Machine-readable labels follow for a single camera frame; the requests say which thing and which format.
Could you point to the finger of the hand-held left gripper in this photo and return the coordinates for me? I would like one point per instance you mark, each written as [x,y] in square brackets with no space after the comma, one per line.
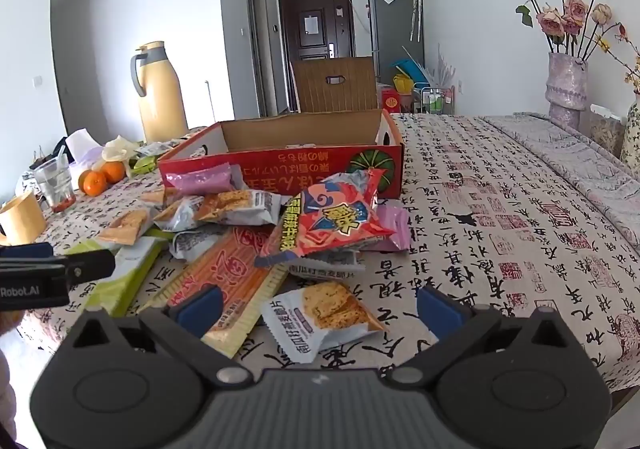
[92,264]

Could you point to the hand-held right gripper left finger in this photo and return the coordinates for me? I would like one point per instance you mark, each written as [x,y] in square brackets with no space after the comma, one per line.
[200,304]

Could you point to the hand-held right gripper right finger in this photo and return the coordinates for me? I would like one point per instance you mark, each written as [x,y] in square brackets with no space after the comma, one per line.
[435,311]

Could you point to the orange long snack packet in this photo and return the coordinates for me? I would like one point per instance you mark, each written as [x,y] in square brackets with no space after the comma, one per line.
[220,279]

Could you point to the green white snack packet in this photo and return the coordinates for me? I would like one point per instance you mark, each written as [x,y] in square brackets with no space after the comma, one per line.
[125,269]

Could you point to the white cracker packet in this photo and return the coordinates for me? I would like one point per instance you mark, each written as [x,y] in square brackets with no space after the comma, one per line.
[235,206]
[125,226]
[175,214]
[320,321]

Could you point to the plain white snack packet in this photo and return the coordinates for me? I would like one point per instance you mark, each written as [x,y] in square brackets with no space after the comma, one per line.
[195,244]
[325,265]

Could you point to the pink snack packet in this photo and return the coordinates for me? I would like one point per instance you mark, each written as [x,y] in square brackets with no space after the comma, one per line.
[200,179]
[395,226]

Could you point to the red blue snack bag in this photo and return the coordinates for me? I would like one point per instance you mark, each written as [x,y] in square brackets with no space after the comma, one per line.
[330,221]

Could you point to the red cardboard box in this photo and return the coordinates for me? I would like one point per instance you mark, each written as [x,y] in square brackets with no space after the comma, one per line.
[280,166]

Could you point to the person's left forearm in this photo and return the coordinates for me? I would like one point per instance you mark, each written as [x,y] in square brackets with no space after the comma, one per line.
[6,379]

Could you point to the yellow cup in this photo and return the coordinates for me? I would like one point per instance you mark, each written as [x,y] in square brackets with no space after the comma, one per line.
[20,224]

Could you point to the orange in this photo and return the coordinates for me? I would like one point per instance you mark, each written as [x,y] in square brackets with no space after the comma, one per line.
[94,182]
[114,170]

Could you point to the clear glass cup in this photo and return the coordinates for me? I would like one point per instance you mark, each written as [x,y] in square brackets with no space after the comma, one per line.
[52,181]

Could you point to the small green packet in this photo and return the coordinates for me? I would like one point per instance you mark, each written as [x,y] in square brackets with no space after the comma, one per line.
[147,162]

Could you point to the white tissue and bag pile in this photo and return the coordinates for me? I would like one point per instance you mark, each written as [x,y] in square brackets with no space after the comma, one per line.
[119,151]

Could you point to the black bag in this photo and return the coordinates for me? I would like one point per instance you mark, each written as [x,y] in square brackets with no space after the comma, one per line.
[62,146]

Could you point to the small white packet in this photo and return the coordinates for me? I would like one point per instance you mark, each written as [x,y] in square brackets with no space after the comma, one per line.
[155,149]

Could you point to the yellow thermos jug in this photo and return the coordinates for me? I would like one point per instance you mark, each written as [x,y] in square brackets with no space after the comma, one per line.
[160,99]

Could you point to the grey lace table runner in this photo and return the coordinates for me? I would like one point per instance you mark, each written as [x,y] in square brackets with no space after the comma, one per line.
[575,159]

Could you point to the red gift box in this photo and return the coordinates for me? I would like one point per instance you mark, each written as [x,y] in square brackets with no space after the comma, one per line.
[391,100]

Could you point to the purple feather grass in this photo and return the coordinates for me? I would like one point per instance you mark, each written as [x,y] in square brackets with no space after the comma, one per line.
[442,69]

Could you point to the blue plastic item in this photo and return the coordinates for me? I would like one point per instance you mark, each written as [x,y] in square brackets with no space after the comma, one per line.
[407,69]

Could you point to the patterned storage jar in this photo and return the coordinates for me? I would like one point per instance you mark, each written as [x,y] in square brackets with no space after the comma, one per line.
[606,129]

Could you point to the pink mosaic vase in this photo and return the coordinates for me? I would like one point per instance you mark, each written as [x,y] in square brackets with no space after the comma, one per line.
[567,89]

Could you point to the white floral vase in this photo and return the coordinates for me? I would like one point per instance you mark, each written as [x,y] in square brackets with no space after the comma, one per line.
[631,134]

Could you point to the grey refrigerator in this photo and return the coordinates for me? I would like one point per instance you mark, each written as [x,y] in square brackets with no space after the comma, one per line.
[395,29]

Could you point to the dark brown door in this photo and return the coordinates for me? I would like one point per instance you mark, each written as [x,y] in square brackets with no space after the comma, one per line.
[315,36]

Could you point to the white umbrella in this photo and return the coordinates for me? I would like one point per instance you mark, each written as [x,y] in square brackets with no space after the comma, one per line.
[415,9]

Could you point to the dried rose bouquet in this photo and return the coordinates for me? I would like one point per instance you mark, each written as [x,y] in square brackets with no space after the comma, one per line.
[565,14]

